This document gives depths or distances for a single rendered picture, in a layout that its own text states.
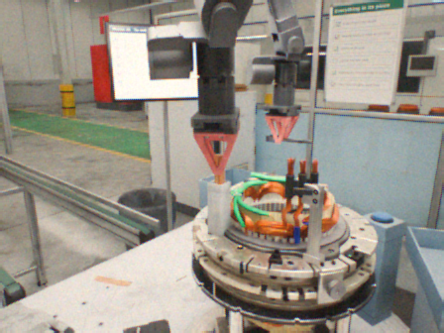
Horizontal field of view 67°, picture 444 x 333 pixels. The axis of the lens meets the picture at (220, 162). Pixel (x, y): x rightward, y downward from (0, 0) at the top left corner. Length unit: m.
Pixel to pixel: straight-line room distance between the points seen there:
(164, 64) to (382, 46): 2.43
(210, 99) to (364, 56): 2.41
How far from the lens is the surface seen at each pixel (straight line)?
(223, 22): 0.45
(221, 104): 0.50
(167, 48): 0.49
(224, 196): 0.56
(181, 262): 1.12
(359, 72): 2.86
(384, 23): 2.84
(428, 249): 0.80
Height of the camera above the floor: 1.36
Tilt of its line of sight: 15 degrees down
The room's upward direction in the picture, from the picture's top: straight up
